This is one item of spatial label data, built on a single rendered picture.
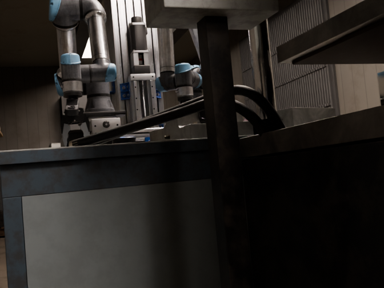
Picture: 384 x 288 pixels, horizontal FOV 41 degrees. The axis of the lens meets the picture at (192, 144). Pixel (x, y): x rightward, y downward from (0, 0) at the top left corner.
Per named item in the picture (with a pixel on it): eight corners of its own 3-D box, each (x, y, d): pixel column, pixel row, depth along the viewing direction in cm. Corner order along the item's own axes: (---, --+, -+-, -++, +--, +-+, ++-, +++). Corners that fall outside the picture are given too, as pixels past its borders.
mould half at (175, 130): (151, 152, 219) (148, 121, 220) (207, 148, 228) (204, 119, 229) (191, 142, 172) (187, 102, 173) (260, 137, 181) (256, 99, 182)
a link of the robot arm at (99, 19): (105, 7, 242) (116, 88, 217) (81, 7, 240) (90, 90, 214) (105, -12, 233) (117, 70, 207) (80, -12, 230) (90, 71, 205)
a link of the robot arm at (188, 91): (194, 86, 232) (177, 86, 230) (195, 96, 232) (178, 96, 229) (190, 89, 239) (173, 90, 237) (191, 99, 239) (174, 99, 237)
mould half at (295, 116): (210, 149, 233) (208, 124, 233) (251, 147, 248) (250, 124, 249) (295, 136, 193) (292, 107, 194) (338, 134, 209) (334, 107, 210)
